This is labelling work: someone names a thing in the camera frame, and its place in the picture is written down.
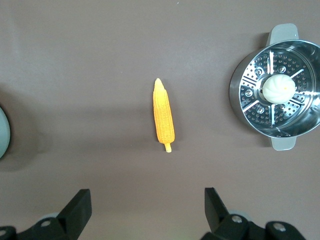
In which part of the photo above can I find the brown table cloth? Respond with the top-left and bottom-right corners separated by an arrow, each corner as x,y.
0,0 -> 320,240

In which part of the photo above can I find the grey-green pot with handles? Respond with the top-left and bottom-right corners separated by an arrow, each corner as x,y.
0,104 -> 12,160

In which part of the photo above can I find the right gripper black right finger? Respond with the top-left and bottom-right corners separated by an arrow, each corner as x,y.
202,187 -> 251,240

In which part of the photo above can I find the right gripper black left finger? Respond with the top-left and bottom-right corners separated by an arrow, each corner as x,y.
17,189 -> 91,240

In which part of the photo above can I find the white steamed bun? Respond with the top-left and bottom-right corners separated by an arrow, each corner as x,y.
262,74 -> 297,104

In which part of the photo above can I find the stainless steel steamer pot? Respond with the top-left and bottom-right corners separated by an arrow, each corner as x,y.
228,23 -> 320,152

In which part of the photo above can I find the yellow corn cob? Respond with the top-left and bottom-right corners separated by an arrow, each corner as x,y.
152,77 -> 175,154

